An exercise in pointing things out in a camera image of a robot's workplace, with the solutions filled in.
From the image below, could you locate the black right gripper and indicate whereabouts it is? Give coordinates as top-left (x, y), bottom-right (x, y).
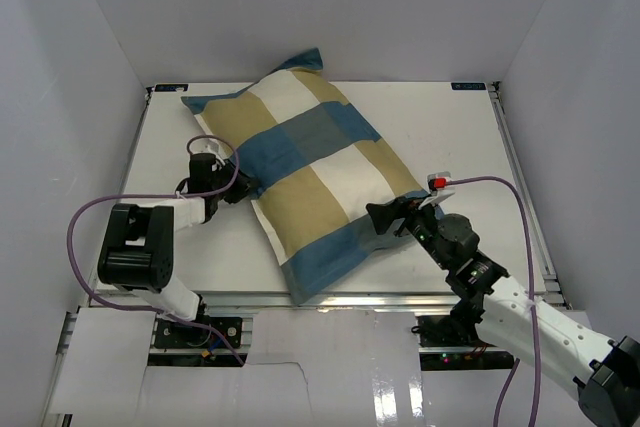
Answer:
top-left (366, 195), bottom-right (451, 271)

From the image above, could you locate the blue beige white checked pillowcase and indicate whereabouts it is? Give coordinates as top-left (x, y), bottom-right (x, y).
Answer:
top-left (181, 48), bottom-right (422, 285)

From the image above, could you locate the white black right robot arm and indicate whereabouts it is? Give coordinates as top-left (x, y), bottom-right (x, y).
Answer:
top-left (366, 197), bottom-right (639, 426)

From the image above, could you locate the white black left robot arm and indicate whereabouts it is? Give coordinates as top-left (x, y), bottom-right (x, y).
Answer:
top-left (97, 153), bottom-right (259, 346)

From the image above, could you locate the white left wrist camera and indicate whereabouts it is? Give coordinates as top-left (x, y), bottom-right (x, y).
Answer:
top-left (189, 139), bottom-right (224, 160)

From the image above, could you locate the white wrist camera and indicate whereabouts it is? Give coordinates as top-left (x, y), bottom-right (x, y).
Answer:
top-left (423, 171), bottom-right (455, 205)
top-left (189, 139), bottom-right (224, 160)

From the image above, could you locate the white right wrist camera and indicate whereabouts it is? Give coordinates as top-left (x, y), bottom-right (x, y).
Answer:
top-left (423, 171), bottom-right (455, 205)

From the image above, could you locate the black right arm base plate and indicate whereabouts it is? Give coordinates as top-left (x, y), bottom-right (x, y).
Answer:
top-left (411, 315), bottom-right (492, 351)

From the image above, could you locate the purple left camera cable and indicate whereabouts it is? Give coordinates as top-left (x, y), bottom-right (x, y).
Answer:
top-left (67, 134), bottom-right (246, 366)

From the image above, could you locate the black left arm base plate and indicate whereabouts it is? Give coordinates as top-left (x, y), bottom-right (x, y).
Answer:
top-left (153, 316), bottom-right (243, 349)

